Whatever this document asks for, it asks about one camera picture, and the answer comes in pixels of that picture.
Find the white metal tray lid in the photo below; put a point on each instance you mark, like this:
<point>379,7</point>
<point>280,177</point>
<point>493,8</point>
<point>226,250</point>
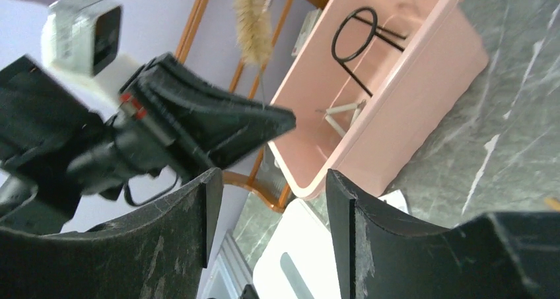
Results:
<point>299,260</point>

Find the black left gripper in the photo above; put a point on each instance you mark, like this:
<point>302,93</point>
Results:
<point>55,150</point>

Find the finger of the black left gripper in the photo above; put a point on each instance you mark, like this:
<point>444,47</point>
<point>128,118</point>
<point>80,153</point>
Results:
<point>200,125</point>

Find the tan rubber tubing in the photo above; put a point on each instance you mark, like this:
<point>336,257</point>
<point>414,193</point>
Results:
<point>552,203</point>

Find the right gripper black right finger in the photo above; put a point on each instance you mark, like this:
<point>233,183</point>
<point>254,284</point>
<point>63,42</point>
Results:
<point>383,252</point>

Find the white clay pipe triangle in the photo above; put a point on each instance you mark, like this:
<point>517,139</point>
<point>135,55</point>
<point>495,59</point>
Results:
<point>340,118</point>

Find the tan bristle test tube brush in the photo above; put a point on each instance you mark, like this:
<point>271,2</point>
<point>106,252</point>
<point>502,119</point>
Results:
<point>254,35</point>

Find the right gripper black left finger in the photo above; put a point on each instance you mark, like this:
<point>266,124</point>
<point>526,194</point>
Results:
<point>156,251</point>

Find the pink plastic bin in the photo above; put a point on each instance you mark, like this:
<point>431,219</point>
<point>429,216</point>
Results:
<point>412,91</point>

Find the small white plastic bag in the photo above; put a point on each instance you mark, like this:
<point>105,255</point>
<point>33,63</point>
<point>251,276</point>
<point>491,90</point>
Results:
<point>396,199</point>

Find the black wire ring tripod stand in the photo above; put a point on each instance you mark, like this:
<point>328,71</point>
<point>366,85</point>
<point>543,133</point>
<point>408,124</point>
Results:
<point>368,16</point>

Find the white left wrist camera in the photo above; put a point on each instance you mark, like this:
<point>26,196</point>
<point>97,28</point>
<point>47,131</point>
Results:
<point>80,44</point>

